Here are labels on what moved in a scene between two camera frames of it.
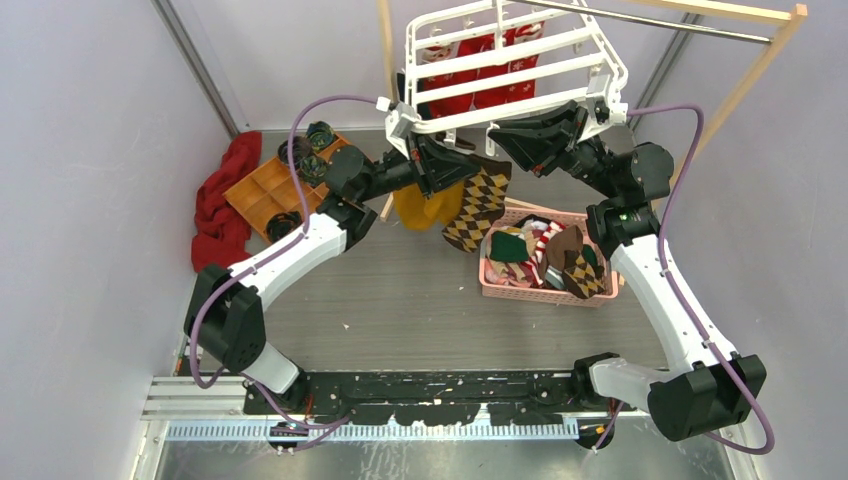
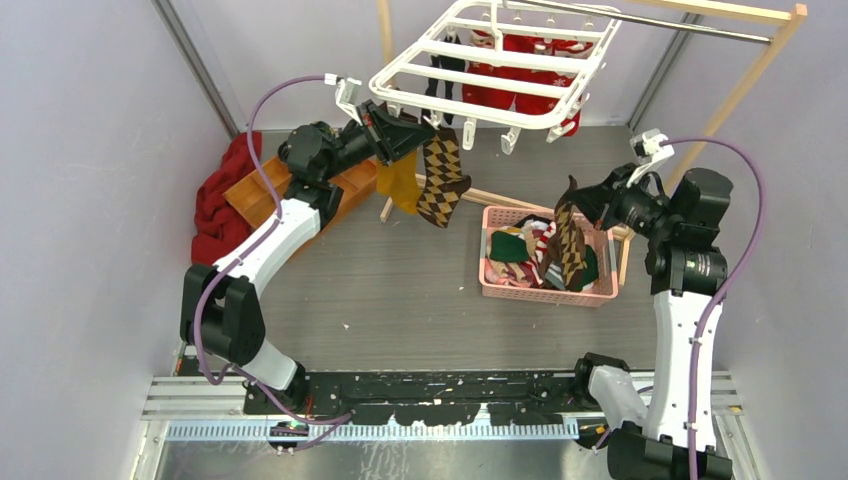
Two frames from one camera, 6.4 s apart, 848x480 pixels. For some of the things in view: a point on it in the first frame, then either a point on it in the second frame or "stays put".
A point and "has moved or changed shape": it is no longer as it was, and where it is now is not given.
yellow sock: [411, 203] has moved or changed shape
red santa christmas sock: [491, 98] → [527, 102]
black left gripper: [434, 166] → [390, 137]
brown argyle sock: [580, 277] → [569, 236]
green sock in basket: [507, 247] stays put
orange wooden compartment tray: [270, 191] stays put
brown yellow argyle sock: [481, 206] → [444, 180]
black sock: [401, 81] → [432, 83]
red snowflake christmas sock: [447, 51] → [483, 95]
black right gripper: [539, 141] → [601, 202]
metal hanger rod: [651, 21] stays put
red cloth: [221, 229] stays put
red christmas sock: [518, 34] → [567, 48]
